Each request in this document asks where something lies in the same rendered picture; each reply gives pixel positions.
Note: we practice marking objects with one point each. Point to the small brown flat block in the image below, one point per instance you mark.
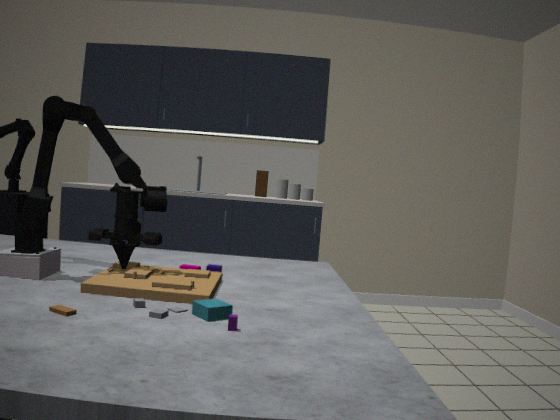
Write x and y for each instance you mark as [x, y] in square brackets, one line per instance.
[60, 309]

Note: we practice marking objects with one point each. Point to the teal rectangular block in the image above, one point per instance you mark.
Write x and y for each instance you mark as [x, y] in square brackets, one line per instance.
[212, 309]

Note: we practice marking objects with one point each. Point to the tan wooden puzzle board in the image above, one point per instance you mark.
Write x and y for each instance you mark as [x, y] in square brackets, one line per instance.
[148, 282]

